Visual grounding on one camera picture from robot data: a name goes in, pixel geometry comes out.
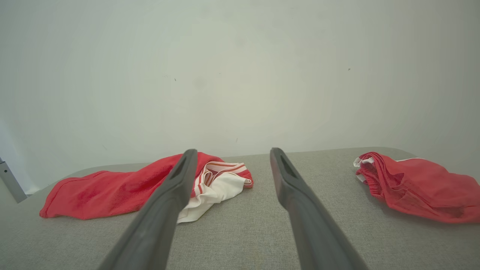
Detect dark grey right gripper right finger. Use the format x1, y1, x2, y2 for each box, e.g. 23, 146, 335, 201
271, 147, 370, 270

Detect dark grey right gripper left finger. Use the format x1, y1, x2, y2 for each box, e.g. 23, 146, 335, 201
98, 149, 198, 270

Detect red and white striped shirt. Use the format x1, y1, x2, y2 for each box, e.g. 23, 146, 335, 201
39, 152, 254, 224

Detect red shorts with white trim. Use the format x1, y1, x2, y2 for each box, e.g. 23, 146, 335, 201
353, 152, 480, 224

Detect grey metal post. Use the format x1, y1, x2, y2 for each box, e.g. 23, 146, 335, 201
0, 157, 27, 204

